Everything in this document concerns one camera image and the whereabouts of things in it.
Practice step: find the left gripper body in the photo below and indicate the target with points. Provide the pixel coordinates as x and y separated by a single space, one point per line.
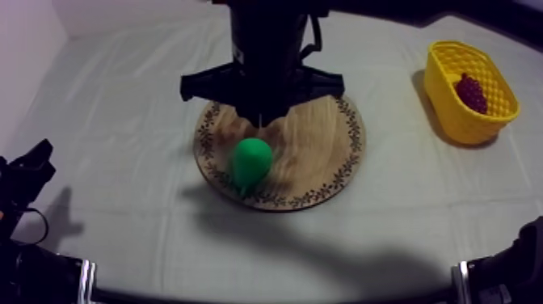
23 178

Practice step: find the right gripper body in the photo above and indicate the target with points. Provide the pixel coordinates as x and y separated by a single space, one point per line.
265 85

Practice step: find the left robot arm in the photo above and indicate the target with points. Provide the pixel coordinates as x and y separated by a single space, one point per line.
34 276

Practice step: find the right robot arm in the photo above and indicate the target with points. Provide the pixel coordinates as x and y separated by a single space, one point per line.
267 29

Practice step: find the round wooden board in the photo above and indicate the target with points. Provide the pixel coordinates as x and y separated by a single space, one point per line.
314 144

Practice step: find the green toy pear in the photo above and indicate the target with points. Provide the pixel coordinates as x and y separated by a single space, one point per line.
251 161

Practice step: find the yellow plastic basket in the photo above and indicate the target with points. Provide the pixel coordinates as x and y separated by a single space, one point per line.
460 121

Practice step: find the silver metal bar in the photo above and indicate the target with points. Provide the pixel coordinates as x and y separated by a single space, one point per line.
461 282
87 281

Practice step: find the purple toy grapes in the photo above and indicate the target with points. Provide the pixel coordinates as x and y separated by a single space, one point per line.
471 94

